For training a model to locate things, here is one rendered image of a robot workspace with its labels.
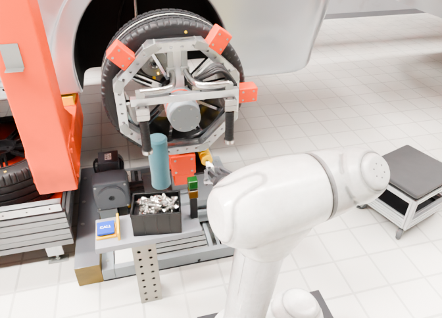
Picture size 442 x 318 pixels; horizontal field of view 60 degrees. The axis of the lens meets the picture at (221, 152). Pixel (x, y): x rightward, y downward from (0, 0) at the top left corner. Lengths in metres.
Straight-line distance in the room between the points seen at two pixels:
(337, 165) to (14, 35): 1.18
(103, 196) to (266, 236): 1.49
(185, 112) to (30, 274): 1.20
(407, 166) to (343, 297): 0.84
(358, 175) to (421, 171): 1.75
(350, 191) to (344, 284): 1.46
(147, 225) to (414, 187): 1.40
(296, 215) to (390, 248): 1.76
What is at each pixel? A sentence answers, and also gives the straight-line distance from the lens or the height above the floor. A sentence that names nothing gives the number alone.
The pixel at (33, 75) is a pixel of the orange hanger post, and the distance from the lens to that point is 1.57.
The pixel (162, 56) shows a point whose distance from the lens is 2.15.
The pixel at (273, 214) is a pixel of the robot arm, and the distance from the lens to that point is 0.62.
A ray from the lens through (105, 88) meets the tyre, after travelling 1.75.
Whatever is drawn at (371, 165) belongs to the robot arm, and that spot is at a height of 1.24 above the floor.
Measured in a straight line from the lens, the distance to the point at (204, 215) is 2.16.
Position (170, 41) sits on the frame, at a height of 1.11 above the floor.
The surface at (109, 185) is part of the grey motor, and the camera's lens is 2.02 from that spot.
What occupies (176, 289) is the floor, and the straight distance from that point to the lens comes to 2.02.
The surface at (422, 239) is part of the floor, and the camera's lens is 2.50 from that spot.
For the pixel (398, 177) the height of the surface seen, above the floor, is 0.34.
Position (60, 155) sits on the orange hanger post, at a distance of 1.72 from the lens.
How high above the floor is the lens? 1.62
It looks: 34 degrees down
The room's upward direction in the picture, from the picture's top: 1 degrees clockwise
